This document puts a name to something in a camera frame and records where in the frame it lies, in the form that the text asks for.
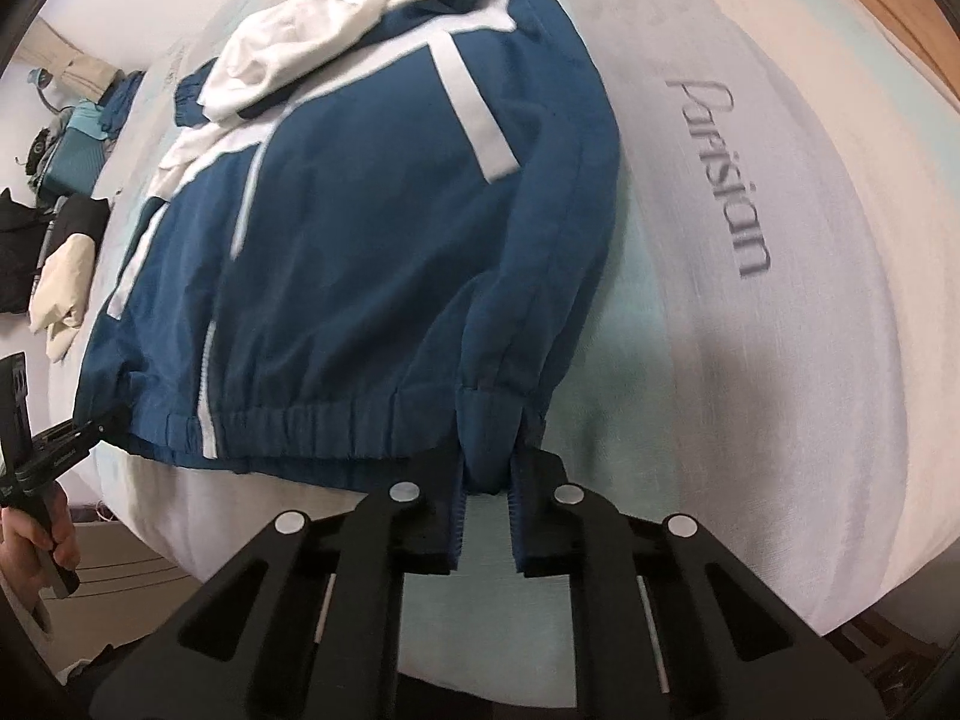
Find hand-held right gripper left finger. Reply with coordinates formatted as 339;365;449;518
90;457;470;720

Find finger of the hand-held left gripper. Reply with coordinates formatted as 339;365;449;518
45;401;130;470

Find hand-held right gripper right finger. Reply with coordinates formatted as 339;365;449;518
508;450;887;720

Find white and blue hooded jacket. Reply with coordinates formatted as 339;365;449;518
75;0;625;497

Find pile of blue clothes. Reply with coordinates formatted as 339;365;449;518
97;69;151;143

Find person's left hand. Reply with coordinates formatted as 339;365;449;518
0;486;80;620

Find folded beige and black jacket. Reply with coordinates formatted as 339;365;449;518
28;195;113;365

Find black bag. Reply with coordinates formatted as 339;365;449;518
0;191;57;316

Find teal suitcase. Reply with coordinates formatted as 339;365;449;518
34;101;113;196

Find small black device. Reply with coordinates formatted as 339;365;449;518
19;127;57;173

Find bed with striped sheet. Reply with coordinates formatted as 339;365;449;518
45;0;942;691

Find blue desk lamp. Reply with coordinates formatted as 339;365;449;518
26;67;65;113

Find beige curtain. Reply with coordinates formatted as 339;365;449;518
15;15;128;91

